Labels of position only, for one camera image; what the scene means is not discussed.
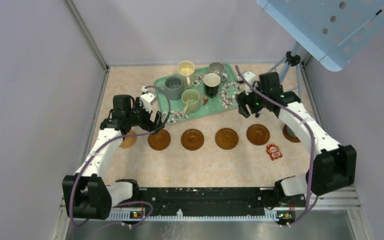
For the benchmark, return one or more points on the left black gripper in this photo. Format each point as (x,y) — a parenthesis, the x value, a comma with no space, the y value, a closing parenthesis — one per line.
(157,121)

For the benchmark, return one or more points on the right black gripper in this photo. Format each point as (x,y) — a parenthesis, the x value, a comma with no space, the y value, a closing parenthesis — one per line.
(242,99)

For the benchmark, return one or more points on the dark brown wooden coaster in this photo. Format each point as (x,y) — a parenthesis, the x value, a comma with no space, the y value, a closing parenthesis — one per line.
(192,139)
(159,141)
(293,140)
(226,138)
(258,134)

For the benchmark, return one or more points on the light tan wooden coaster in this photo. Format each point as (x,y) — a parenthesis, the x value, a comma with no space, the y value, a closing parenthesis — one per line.
(129,141)

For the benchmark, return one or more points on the black mug white inside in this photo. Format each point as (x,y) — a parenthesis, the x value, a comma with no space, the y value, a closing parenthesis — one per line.
(211,82)

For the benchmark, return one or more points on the dark green mug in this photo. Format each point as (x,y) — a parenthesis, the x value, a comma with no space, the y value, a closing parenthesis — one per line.
(289,132)

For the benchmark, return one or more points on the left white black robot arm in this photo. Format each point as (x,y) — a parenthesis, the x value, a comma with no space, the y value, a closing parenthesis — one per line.
(86,194)

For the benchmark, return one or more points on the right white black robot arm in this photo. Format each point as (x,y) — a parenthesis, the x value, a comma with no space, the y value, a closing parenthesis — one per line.
(332,164)

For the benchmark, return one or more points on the green floral serving tray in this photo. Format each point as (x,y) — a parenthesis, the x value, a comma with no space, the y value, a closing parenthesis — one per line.
(223,101)

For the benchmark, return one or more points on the plain grey mug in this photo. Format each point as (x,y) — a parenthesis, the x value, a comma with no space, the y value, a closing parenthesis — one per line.
(173,86)

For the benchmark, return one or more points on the light green mug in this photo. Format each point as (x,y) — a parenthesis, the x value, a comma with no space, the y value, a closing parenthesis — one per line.
(191,101)

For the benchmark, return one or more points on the red owl picture card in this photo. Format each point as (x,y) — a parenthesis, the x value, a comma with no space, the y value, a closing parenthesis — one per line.
(273,151)

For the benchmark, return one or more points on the ribbed grey mug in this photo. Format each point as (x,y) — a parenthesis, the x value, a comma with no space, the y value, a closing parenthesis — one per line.
(219,69)

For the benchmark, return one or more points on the pale yellow mug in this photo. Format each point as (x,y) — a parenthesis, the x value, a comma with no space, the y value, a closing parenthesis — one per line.
(186,70)

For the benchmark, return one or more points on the grey tripod stand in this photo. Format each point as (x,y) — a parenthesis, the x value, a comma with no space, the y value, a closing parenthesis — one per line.
(290,60)

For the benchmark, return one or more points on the light blue perforated panel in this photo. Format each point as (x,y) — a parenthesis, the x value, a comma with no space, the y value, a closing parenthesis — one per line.
(332,31)

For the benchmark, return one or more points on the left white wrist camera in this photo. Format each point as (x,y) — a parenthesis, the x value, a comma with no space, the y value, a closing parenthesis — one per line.
(147,99)

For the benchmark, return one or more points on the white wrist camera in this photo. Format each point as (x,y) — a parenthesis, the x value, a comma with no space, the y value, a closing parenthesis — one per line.
(250,78)
(147,99)

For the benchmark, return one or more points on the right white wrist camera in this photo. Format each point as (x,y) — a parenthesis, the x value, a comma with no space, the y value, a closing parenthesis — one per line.
(250,78)

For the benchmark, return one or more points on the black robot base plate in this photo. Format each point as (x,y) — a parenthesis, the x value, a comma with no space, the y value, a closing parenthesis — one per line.
(212,201)

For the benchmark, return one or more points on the aluminium frame rail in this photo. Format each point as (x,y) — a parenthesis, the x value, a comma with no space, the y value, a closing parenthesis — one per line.
(334,216)

